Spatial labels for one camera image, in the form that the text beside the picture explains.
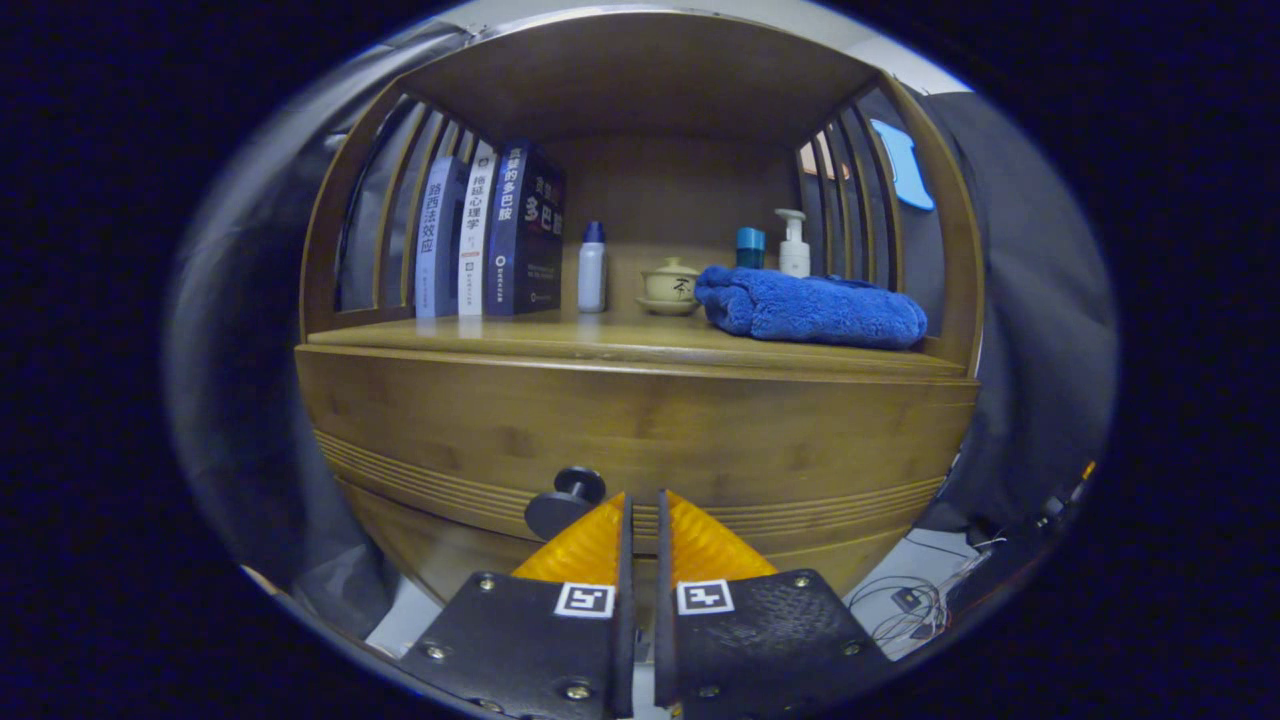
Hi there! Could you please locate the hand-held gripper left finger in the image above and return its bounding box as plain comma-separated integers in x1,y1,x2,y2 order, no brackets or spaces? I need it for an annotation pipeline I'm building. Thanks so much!
400,490,636,720

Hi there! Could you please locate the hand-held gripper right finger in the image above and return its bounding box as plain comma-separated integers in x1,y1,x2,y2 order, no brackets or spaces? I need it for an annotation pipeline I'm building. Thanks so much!
655,488,896,720

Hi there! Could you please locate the wooden drawer with black knob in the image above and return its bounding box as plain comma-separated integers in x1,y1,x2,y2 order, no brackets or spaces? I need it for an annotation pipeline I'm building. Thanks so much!
295,345,981,561

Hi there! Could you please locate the wooden countertop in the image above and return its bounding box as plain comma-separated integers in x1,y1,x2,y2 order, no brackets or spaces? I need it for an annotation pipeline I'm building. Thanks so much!
305,310,971,381

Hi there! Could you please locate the wooden cabinet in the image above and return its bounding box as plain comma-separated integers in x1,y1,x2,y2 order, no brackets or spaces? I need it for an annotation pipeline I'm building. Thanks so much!
295,10,986,606

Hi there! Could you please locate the beige lidded teacup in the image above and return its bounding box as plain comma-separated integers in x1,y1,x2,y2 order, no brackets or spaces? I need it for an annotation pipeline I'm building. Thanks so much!
636,257,702,317

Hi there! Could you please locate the blue folded towel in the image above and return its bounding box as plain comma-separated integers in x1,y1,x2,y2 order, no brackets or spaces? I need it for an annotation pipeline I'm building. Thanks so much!
694,264,929,351

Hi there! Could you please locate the white bottle with blue cap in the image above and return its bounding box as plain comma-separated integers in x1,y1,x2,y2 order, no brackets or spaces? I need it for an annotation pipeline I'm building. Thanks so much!
577,221,608,313

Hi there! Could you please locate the white pump bottle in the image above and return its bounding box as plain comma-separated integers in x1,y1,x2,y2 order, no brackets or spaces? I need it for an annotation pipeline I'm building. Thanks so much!
774,208,812,279

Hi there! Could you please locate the dark blue book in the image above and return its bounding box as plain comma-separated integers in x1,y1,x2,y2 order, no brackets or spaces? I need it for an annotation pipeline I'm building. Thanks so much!
485,138,567,317

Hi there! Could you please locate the black and orange device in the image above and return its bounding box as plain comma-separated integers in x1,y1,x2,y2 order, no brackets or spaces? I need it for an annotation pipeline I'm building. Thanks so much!
1035,460,1098,521

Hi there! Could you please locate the white book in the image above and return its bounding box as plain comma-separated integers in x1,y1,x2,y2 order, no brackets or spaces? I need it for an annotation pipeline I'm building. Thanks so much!
458,140,498,318

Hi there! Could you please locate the light blue book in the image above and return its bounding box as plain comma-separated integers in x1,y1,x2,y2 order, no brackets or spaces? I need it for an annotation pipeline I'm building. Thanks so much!
414,152,471,319

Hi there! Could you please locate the tangle of thin cables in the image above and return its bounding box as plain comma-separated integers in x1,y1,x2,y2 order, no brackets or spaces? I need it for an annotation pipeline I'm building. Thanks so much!
850,535,1006,646

